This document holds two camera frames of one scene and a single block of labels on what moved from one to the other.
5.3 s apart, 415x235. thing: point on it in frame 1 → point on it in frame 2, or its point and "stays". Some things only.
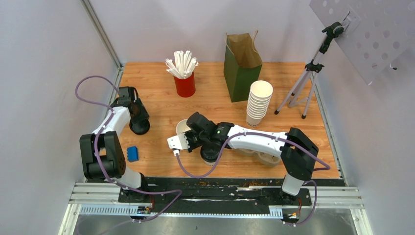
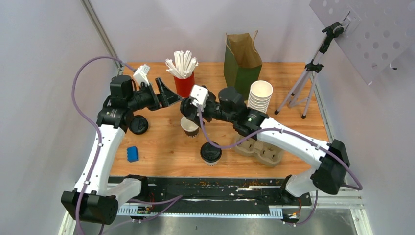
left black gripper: (144, 114) → (167, 97)
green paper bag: (242, 65) stays
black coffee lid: (210, 154) stays
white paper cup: (210, 163) stays
